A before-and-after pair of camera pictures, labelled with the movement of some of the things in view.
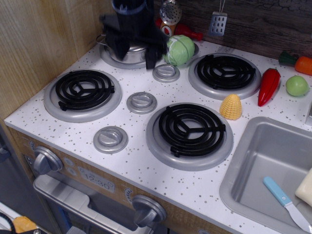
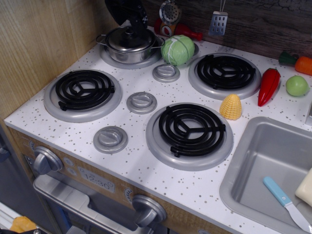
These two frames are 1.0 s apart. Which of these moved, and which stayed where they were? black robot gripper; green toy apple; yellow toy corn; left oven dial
Moved: black robot gripper
Stayed: yellow toy corn; green toy apple; left oven dial
